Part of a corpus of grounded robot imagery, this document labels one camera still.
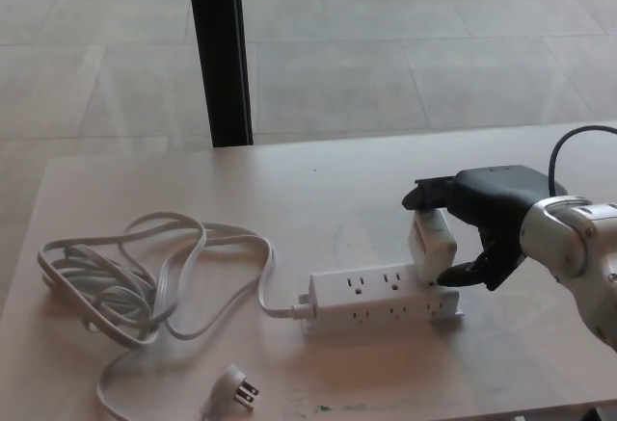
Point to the white charger adapter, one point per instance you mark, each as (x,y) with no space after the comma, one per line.
(434,247)

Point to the white three-prong plug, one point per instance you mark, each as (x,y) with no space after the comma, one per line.
(233,389)

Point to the grey object under desk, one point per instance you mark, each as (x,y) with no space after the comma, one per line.
(608,410)

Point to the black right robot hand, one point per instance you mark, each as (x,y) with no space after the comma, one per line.
(496,199)

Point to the white power strip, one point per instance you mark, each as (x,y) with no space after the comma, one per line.
(381,301)

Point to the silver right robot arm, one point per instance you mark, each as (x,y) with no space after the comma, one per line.
(578,247)

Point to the black window frame post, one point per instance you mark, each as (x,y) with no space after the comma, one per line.
(219,55)

